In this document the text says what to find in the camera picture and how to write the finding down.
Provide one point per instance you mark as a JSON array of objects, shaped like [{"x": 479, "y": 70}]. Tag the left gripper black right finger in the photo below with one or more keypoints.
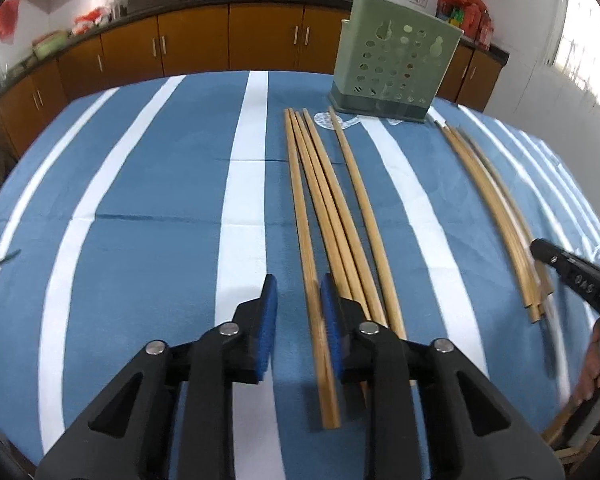
[{"x": 429, "y": 408}]

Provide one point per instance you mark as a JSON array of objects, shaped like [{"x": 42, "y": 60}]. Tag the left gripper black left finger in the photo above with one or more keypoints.
[{"x": 171, "y": 402}]

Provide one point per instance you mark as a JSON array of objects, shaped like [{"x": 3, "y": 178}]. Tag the wooden chopstick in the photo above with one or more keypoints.
[
  {"x": 495, "y": 219},
  {"x": 359, "y": 277},
  {"x": 387, "y": 285},
  {"x": 325, "y": 382},
  {"x": 343, "y": 245},
  {"x": 520, "y": 223},
  {"x": 507, "y": 219},
  {"x": 317, "y": 209}
]

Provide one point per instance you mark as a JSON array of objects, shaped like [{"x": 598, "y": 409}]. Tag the brown lower kitchen cabinets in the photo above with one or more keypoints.
[{"x": 200, "y": 39}]

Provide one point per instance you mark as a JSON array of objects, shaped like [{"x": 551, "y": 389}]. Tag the person's right hand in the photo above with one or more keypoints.
[{"x": 589, "y": 378}]

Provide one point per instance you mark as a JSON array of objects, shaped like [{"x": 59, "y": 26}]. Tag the blue white striped tablecloth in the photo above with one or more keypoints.
[{"x": 151, "y": 211}]

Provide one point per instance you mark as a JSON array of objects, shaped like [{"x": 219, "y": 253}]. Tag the window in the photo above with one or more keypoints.
[{"x": 578, "y": 51}]

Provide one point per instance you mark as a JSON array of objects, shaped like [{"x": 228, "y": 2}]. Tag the green perforated utensil holder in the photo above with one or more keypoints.
[{"x": 391, "y": 61}]

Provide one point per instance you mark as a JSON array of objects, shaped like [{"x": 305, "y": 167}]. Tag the red bags and bottles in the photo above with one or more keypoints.
[{"x": 471, "y": 16}]

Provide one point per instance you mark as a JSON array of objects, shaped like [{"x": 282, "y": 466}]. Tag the green bowl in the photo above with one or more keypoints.
[{"x": 48, "y": 44}]

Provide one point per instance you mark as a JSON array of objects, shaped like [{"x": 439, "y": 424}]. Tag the red plastic bag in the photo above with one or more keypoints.
[{"x": 9, "y": 14}]

